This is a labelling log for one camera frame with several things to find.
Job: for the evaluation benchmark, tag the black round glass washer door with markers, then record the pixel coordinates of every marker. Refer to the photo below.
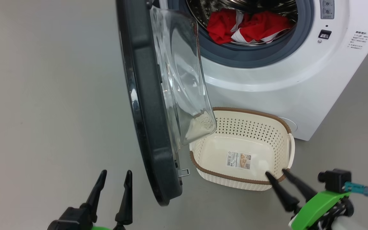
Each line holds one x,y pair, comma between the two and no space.
149,111

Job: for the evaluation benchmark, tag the paper product label sticker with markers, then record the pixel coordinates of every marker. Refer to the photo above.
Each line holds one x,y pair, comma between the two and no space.
238,160

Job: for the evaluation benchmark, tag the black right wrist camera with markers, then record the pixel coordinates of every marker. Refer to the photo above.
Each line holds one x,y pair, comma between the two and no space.
337,180

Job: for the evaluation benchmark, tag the cream basket with brown rim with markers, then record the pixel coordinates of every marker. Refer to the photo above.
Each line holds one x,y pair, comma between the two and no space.
235,180

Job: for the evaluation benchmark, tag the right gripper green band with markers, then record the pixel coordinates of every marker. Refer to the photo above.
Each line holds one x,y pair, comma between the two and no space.
315,209

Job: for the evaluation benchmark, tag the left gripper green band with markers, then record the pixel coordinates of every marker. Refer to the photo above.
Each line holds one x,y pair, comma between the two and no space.
101,228

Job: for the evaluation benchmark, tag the round white filter cover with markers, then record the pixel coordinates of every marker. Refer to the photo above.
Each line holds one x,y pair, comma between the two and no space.
291,124

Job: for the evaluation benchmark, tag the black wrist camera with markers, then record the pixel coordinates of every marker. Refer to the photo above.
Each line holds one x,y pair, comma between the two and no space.
64,222
337,180

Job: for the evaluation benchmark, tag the white front-load washing machine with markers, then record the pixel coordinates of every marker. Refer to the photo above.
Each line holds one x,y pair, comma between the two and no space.
267,86

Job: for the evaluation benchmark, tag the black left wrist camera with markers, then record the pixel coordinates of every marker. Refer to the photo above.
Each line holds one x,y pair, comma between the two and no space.
64,222

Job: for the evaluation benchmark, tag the red and white garment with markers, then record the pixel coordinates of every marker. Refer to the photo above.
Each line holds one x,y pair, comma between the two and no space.
222,27

